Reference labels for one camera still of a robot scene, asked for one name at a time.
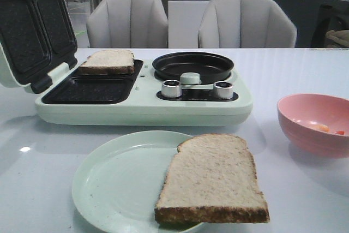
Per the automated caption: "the bread slice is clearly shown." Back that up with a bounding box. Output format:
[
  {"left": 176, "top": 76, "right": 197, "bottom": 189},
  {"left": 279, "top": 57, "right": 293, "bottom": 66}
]
[
  {"left": 154, "top": 133, "right": 269, "bottom": 224},
  {"left": 78, "top": 50, "right": 135, "bottom": 75}
]

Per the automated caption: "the pink bowl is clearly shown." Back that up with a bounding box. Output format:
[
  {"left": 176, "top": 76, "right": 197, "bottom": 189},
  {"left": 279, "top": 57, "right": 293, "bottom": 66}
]
[{"left": 277, "top": 93, "right": 348, "bottom": 158}]

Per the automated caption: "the mint green breakfast maker lid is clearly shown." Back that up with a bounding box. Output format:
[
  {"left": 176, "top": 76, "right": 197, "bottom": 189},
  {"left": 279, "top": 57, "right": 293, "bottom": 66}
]
[{"left": 1, "top": 0, "right": 77, "bottom": 94}]

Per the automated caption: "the shrimp with red tail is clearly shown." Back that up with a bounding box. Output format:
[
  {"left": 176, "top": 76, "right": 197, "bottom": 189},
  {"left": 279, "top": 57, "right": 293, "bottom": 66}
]
[{"left": 334, "top": 130, "right": 345, "bottom": 135}]

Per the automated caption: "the mint green breakfast maker base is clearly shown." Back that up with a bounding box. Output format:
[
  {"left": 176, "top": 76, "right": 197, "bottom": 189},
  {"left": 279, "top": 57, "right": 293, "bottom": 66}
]
[{"left": 35, "top": 60, "right": 252, "bottom": 126}]

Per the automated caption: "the left silver control knob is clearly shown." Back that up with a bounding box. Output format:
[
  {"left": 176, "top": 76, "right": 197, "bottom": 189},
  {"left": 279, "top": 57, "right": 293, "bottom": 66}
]
[{"left": 161, "top": 80, "right": 182, "bottom": 98}]

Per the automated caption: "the silver control knob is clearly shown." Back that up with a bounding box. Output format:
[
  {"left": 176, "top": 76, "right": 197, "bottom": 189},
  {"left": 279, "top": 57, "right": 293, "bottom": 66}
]
[
  {"left": 213, "top": 81, "right": 234, "bottom": 100},
  {"left": 161, "top": 80, "right": 182, "bottom": 98}
]

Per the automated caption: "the right silver control knob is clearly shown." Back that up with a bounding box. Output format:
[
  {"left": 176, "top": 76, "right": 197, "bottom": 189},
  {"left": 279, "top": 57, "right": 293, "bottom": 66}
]
[{"left": 213, "top": 81, "right": 234, "bottom": 100}]

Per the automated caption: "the black round frying pan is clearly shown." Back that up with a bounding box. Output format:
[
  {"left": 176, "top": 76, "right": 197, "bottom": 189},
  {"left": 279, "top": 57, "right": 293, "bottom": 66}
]
[{"left": 152, "top": 51, "right": 234, "bottom": 85}]

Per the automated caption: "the left grey upholstered chair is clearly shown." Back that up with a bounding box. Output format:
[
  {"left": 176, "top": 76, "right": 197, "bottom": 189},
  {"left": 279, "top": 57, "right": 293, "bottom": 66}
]
[{"left": 87, "top": 0, "right": 169, "bottom": 48}]

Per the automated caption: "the grey upholstered chair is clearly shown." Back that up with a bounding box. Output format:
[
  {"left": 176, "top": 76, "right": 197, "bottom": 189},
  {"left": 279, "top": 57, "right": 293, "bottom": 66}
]
[
  {"left": 198, "top": 0, "right": 297, "bottom": 49},
  {"left": 87, "top": 0, "right": 169, "bottom": 48}
]

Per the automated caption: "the right grey upholstered chair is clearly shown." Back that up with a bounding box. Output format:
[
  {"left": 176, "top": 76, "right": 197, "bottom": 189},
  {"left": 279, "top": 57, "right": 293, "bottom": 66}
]
[{"left": 198, "top": 0, "right": 297, "bottom": 49}]

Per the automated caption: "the mint green plate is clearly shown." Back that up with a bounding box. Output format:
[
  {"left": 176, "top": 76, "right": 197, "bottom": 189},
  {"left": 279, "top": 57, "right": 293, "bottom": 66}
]
[{"left": 72, "top": 130, "right": 205, "bottom": 232}]

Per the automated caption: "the white refrigerator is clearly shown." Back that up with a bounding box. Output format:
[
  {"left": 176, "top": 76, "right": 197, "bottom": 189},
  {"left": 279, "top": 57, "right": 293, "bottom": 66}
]
[{"left": 168, "top": 0, "right": 211, "bottom": 49}]

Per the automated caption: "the beige cushion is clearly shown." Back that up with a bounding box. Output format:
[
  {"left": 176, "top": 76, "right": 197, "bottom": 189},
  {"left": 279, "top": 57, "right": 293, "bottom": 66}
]
[{"left": 326, "top": 29, "right": 349, "bottom": 47}]

